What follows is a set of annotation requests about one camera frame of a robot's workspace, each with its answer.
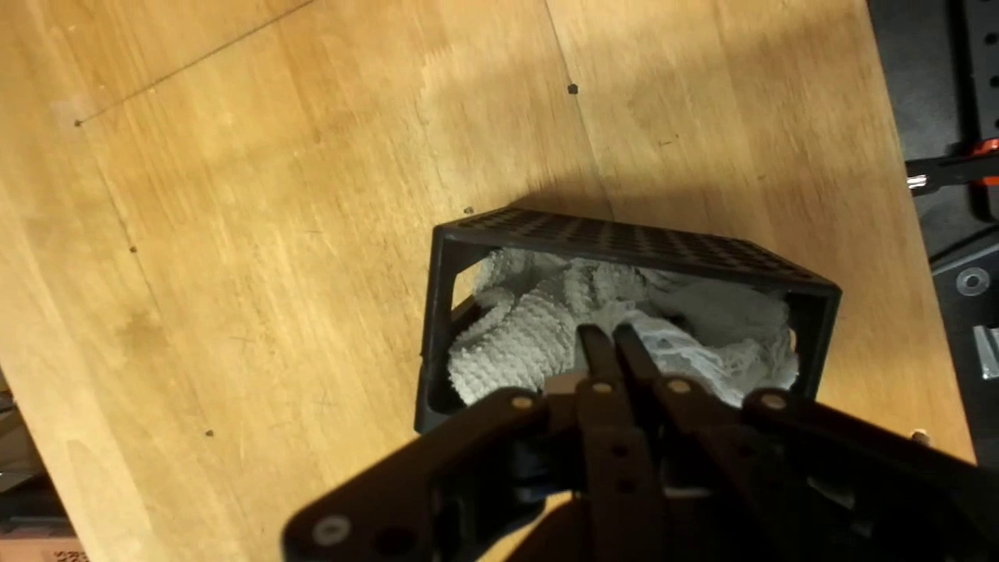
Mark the white knit towel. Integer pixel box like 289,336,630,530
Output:
446,248,664,407

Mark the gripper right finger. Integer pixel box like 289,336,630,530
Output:
615,324,999,562

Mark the white thin mesh cloth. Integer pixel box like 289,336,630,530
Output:
624,277,801,408

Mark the black and orange clamp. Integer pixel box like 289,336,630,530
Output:
905,139,999,193

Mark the small black perforated basket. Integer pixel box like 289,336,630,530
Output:
414,207,842,434

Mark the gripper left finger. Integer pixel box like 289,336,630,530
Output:
283,324,672,562

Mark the silver metal bracket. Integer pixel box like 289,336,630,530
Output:
972,324,999,381

